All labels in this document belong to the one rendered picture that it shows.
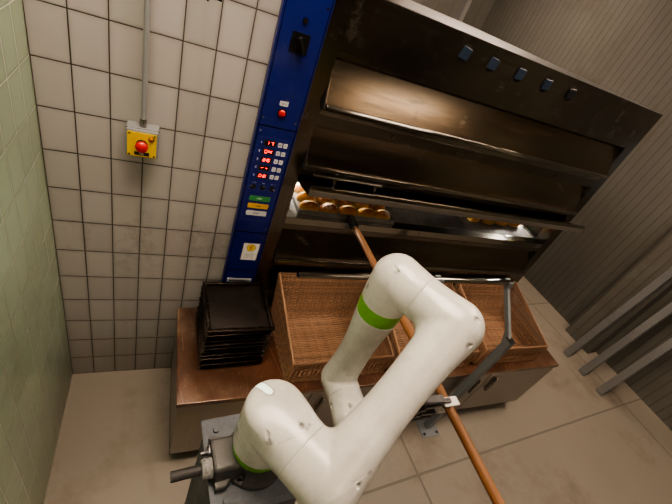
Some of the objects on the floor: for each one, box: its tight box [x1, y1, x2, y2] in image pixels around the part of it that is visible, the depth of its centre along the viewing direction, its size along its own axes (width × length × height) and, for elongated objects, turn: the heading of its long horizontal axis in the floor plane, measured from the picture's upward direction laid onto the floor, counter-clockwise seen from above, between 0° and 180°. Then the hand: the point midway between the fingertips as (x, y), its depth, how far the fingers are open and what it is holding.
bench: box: [169, 303, 559, 454], centre depth 241 cm, size 56×242×58 cm, turn 85°
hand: (446, 404), depth 121 cm, fingers closed on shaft, 3 cm apart
